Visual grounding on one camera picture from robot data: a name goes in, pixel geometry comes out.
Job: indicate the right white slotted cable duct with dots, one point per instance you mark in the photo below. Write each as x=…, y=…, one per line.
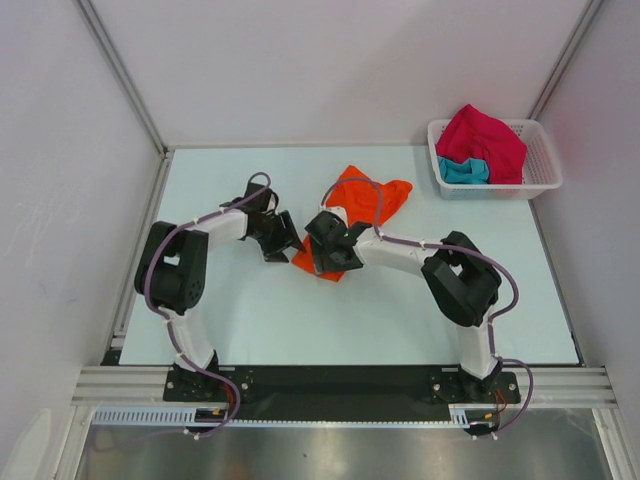
x=472, y=415

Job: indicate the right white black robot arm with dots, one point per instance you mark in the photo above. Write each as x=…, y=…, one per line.
x=463, y=284

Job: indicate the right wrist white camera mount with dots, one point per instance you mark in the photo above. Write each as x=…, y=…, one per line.
x=340, y=212

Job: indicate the left aluminium corner post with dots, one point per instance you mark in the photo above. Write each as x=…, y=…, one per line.
x=114, y=61

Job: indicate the left white slotted cable duct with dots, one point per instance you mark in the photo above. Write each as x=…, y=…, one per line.
x=159, y=416

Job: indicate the orange t shirt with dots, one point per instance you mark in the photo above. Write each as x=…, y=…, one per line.
x=359, y=200

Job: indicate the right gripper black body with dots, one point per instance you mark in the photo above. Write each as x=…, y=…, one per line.
x=327, y=245

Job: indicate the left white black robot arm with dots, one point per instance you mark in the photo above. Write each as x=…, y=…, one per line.
x=172, y=271

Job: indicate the magenta t shirt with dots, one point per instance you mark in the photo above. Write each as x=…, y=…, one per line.
x=472, y=134

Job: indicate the aluminium front frame rail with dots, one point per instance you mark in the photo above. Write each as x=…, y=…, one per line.
x=553, y=387

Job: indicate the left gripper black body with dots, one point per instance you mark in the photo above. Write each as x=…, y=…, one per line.
x=266, y=221

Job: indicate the right aluminium corner post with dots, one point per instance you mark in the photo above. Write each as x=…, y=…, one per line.
x=579, y=33

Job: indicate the white slotted cable duct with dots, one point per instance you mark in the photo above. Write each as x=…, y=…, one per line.
x=472, y=415
x=159, y=416

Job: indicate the teal t shirt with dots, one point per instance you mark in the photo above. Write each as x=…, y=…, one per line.
x=472, y=171

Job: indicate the aluminium corner post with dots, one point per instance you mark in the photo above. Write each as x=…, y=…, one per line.
x=114, y=61
x=579, y=33

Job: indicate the white plastic laundry basket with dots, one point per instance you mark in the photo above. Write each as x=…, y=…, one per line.
x=541, y=170

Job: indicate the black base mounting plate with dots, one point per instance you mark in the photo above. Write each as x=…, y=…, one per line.
x=401, y=393

